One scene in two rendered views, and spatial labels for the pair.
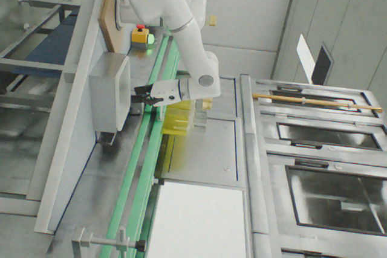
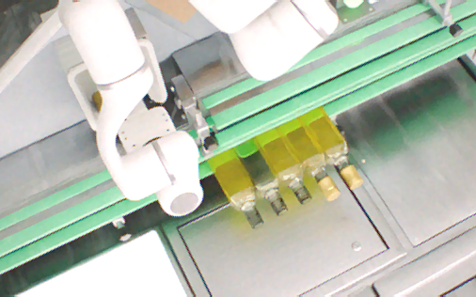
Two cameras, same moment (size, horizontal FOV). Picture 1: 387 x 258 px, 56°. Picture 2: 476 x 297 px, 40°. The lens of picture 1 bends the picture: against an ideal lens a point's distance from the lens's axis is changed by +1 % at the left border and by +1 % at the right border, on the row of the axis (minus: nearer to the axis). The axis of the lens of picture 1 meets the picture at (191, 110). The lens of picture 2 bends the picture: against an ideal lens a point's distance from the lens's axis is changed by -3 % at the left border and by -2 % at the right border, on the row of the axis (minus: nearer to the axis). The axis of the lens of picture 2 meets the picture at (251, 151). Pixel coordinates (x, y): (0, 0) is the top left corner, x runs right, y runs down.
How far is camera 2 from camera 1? 119 cm
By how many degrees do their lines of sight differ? 49
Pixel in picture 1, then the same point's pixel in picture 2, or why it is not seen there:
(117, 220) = not seen: outside the picture
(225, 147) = (301, 273)
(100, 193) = (8, 186)
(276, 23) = not seen: outside the picture
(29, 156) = not seen: hidden behind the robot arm
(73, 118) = not seen: outside the picture
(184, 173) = (192, 249)
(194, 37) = (108, 114)
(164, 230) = (74, 285)
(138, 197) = (34, 230)
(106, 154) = (74, 146)
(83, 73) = (43, 36)
